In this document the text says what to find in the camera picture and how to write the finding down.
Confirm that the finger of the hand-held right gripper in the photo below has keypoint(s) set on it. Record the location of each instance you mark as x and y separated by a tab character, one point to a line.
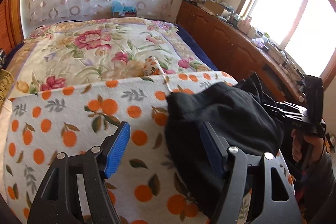
282	109

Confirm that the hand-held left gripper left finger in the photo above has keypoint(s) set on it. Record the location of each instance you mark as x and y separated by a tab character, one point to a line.
118	150

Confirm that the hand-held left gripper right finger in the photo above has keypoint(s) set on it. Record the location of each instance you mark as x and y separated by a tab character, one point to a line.
212	150

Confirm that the black garment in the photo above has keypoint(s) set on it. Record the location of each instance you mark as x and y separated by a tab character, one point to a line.
223	108

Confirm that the person's right forearm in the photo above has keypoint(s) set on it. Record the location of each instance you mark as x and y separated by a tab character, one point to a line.
323	182

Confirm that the person's right hand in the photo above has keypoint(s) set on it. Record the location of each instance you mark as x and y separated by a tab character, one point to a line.
313	145

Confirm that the white box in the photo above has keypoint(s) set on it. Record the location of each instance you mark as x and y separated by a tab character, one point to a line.
275	51

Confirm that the orange fruit print blanket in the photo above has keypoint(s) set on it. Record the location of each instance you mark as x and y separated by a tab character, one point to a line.
78	98

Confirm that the long wooden cabinet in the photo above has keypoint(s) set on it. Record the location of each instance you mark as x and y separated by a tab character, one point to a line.
228	43

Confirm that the group of small bottles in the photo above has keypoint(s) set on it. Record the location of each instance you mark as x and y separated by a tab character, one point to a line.
246	27

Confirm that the window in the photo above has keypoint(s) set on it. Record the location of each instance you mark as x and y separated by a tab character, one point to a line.
288	3

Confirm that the floral blanket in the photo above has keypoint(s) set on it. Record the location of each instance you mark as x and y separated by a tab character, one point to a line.
105	43

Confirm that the navy bed sheet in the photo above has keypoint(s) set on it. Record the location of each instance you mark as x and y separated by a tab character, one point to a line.
194	43

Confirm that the cardboard box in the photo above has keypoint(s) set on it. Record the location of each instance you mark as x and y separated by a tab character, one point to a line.
213	7

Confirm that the blue tissue box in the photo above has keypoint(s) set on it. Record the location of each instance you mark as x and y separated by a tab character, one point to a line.
123	9

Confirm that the wooden louvered wardrobe door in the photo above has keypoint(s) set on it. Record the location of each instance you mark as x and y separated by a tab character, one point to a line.
10	16

